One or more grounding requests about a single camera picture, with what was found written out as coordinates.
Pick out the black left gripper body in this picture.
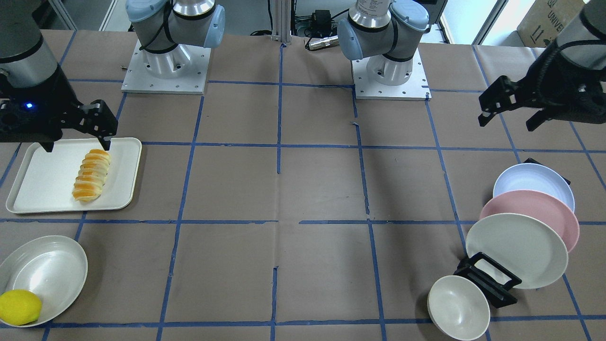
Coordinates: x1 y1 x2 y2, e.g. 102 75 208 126
479 40 606 125

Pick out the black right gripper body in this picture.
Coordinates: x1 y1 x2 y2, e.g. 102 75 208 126
1 66 118 143

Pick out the orange glazed bread roll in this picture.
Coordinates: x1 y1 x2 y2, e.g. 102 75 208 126
72 149 112 202

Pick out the blue plate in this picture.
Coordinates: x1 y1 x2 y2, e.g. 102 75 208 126
492 163 576 212

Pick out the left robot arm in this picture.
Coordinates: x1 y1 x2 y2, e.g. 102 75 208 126
337 0 606 131

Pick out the pink plate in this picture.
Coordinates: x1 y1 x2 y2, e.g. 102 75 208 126
479 189 580 252

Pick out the white shallow plate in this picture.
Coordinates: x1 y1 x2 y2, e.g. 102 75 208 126
0 235 88 328

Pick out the cream plate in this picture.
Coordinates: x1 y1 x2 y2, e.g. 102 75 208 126
466 213 569 289

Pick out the cardboard box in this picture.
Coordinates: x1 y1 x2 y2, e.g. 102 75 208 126
517 0 588 48

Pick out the yellow lemon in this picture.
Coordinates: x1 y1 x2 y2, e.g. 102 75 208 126
0 289 43 325

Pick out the silver cylindrical connector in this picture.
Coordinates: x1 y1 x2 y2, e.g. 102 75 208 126
306 36 339 51

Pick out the black dish rack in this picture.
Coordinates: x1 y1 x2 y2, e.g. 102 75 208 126
454 252 522 308

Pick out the black power adapter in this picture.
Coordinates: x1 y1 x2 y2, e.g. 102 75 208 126
311 9 332 31

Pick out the cream bowl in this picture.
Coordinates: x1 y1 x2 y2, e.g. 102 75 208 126
427 276 490 341

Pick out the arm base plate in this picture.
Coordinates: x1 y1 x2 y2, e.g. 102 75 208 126
351 50 431 101
122 42 212 95

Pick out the aluminium frame post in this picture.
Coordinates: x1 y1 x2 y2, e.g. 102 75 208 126
270 0 294 45

